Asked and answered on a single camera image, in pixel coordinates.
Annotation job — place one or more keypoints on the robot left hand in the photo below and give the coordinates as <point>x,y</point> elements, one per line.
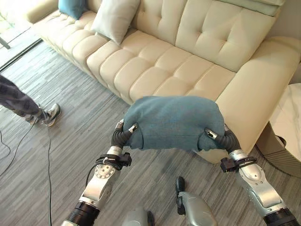
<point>118,138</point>

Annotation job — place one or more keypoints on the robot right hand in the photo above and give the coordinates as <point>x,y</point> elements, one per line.
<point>227,139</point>

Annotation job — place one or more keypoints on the large teal cushion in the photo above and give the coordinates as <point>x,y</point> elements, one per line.
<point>174,122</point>

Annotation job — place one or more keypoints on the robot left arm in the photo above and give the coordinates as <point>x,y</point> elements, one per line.
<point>100,181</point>

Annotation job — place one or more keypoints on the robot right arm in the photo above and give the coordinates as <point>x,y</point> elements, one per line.
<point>257,182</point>

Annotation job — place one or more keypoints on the cream tufted leather sofa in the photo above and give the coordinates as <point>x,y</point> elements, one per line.
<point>169,54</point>

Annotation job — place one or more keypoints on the white marble side table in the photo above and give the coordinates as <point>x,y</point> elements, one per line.
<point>285,127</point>

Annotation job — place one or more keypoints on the robot right leg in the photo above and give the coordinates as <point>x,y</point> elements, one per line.
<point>192,207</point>

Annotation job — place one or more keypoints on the robot leg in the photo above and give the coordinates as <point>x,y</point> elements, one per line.
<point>192,207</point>
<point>138,216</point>

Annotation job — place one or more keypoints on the robot left leg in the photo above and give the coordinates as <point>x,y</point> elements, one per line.
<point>138,216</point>

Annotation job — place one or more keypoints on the person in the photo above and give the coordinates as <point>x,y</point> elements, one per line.
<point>26,101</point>

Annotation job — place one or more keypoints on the white cushion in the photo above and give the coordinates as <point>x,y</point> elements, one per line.
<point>114,20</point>

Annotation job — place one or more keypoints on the black sliding door track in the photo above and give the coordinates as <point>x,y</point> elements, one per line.
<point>20,53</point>

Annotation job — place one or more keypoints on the pale green folded blanket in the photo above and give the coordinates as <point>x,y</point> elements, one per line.
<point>256,5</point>

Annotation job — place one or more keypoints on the small teal cushion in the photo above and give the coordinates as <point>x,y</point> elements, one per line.
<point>71,8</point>

